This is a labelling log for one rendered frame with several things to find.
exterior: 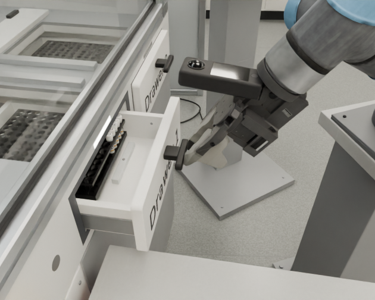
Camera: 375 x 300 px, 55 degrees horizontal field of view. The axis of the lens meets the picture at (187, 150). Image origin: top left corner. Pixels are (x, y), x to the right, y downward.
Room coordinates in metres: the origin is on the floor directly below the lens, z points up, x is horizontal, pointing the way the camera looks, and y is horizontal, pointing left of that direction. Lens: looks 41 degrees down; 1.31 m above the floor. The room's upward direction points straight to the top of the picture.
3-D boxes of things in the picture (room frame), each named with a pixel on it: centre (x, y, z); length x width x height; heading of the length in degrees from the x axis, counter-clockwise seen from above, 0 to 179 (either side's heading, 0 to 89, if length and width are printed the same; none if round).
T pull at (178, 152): (0.47, 0.02, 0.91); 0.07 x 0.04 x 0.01; 171
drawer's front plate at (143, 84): (0.80, 0.08, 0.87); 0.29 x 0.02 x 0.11; 171
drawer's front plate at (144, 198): (0.47, 0.05, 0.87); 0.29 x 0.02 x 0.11; 171
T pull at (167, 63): (0.79, 0.06, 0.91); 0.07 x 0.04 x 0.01; 171
